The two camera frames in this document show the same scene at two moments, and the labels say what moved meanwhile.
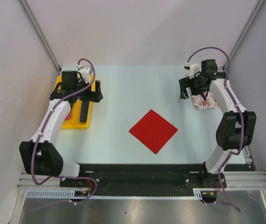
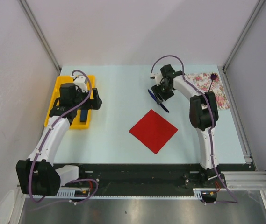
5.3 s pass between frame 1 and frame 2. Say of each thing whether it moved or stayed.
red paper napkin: stayed
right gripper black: moved
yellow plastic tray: stayed
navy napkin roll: stayed
